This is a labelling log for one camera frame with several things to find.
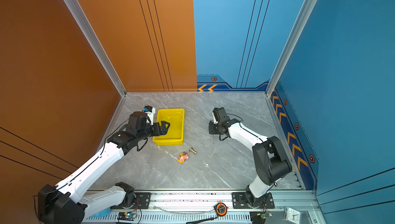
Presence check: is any yellow plastic bin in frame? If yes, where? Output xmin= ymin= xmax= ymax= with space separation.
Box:
xmin=152 ymin=109 xmax=185 ymax=146

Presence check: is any white analog clock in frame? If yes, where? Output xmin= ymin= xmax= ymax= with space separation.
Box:
xmin=285 ymin=207 xmax=302 ymax=224

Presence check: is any right green circuit board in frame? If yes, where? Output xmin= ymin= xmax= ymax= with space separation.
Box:
xmin=257 ymin=212 xmax=269 ymax=219

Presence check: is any orange black tape measure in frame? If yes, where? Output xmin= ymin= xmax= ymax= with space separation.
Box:
xmin=214 ymin=202 xmax=228 ymax=217

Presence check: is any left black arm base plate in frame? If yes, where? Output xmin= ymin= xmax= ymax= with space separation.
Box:
xmin=111 ymin=192 xmax=151 ymax=210

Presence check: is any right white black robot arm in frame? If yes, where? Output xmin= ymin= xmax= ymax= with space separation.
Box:
xmin=208 ymin=107 xmax=293 ymax=209

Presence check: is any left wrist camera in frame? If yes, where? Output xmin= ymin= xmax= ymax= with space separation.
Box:
xmin=143 ymin=105 xmax=156 ymax=125

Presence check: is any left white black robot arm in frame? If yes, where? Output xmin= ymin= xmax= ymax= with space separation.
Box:
xmin=35 ymin=106 xmax=171 ymax=224

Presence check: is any green circuit board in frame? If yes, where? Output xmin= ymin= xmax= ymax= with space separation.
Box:
xmin=117 ymin=212 xmax=138 ymax=222
xmin=257 ymin=212 xmax=269 ymax=219

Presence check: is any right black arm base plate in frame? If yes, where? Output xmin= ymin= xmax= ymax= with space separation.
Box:
xmin=231 ymin=192 xmax=275 ymax=209

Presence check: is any pink yellow small toy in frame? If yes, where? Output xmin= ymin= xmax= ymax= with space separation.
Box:
xmin=178 ymin=152 xmax=189 ymax=163

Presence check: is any left green circuit board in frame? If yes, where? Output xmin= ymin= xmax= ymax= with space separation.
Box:
xmin=117 ymin=212 xmax=138 ymax=222

